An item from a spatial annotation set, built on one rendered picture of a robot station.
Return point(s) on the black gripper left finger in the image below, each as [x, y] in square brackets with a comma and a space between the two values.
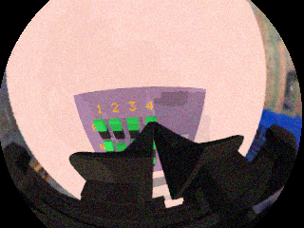
[134, 164]

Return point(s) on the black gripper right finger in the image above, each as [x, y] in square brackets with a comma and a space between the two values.
[181, 159]

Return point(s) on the purple switch panel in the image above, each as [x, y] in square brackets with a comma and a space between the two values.
[113, 119]

